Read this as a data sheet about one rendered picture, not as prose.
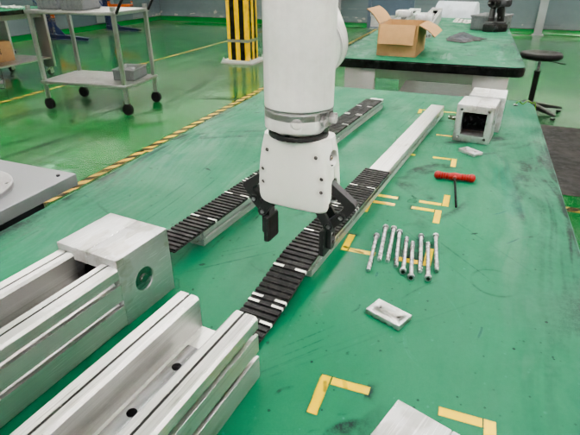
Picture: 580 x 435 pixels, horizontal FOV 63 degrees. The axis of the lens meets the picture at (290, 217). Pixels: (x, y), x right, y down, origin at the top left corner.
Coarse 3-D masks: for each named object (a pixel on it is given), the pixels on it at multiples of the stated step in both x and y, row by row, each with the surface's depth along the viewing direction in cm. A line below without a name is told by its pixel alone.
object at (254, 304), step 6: (252, 300) 62; (258, 300) 61; (246, 306) 61; (252, 306) 61; (258, 306) 61; (264, 306) 61; (270, 306) 60; (276, 306) 60; (264, 312) 60; (270, 312) 60; (276, 312) 59
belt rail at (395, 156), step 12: (432, 108) 141; (420, 120) 129; (432, 120) 130; (408, 132) 120; (420, 132) 120; (396, 144) 112; (408, 144) 112; (384, 156) 104; (396, 156) 104; (408, 156) 112; (384, 168) 98; (396, 168) 103; (384, 180) 98; (360, 216) 85; (348, 228) 80; (336, 240) 76; (312, 264) 68
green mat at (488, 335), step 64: (256, 128) 133; (384, 128) 133; (448, 128) 133; (512, 128) 133; (128, 192) 95; (192, 192) 95; (384, 192) 95; (448, 192) 95; (512, 192) 95; (0, 256) 74; (192, 256) 74; (256, 256) 74; (384, 256) 74; (448, 256) 74; (512, 256) 74; (576, 256) 74; (320, 320) 60; (448, 320) 60; (512, 320) 60; (576, 320) 60; (64, 384) 51; (256, 384) 51; (384, 384) 51; (448, 384) 51; (512, 384) 51; (576, 384) 51
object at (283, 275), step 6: (270, 270) 66; (276, 270) 65; (282, 270) 65; (270, 276) 65; (276, 276) 65; (282, 276) 64; (288, 276) 65; (294, 276) 64; (300, 276) 64; (288, 282) 64; (294, 282) 63; (300, 282) 64
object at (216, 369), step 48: (144, 336) 45; (192, 336) 51; (240, 336) 46; (96, 384) 40; (144, 384) 45; (192, 384) 40; (240, 384) 48; (48, 432) 36; (96, 432) 40; (144, 432) 36; (192, 432) 41
